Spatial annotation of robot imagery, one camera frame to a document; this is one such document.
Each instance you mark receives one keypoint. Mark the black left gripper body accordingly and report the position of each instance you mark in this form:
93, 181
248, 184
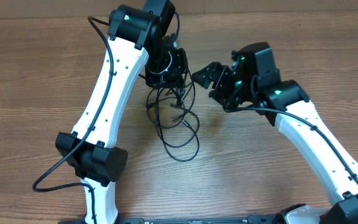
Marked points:
164, 70

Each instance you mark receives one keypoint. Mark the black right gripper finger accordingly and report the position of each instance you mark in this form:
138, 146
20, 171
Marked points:
212, 73
222, 97

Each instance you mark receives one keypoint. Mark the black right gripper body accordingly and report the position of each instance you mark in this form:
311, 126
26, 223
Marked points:
242, 86

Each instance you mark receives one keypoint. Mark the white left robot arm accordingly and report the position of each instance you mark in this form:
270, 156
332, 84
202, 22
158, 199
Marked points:
136, 41

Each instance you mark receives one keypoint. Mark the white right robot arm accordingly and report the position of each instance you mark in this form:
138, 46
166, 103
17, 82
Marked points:
253, 83

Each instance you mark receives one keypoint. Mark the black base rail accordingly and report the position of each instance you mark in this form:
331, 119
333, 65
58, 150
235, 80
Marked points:
194, 220

